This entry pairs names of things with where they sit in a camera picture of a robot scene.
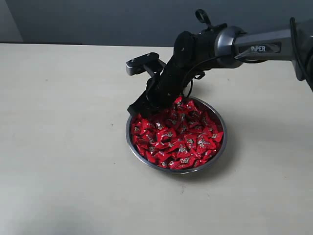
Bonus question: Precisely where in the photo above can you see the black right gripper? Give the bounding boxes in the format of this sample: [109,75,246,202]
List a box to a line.
[127,58,205,118]

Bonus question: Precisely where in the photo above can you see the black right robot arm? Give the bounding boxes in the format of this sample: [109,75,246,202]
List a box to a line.
[126,18,313,117]

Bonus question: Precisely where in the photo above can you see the pile of red candies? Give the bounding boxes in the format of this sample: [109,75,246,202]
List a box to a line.
[131,95,224,170]

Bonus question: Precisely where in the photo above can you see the steel bowl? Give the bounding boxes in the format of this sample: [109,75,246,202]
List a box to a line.
[125,95,227,174]

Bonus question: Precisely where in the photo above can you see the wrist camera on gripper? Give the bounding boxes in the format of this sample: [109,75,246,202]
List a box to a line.
[126,52,166,77]

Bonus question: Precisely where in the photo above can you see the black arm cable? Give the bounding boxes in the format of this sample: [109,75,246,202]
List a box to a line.
[195,9,228,31]

